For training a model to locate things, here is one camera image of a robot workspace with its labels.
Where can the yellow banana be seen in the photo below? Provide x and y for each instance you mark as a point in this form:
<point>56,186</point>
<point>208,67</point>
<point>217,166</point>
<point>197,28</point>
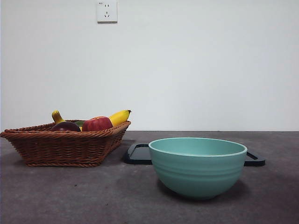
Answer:
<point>120,116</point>

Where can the teal ribbed bowl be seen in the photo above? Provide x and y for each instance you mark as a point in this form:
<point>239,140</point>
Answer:
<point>197,172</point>

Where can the red apple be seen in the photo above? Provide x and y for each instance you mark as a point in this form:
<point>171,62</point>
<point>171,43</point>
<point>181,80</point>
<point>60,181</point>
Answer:
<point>97,123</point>

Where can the white wall socket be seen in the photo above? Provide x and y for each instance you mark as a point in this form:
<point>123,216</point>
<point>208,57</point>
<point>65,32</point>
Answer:
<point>107,11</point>

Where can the dark purple plum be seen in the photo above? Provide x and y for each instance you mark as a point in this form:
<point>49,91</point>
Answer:
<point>65,127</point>

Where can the black rectangular tray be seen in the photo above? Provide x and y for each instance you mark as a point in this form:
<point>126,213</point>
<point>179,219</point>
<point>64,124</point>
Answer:
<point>137,155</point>

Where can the brown wicker basket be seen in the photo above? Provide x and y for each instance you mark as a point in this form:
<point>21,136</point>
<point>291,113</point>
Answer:
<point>60,149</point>

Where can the green fruit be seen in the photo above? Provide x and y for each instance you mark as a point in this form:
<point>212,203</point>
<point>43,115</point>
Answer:
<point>79,123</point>

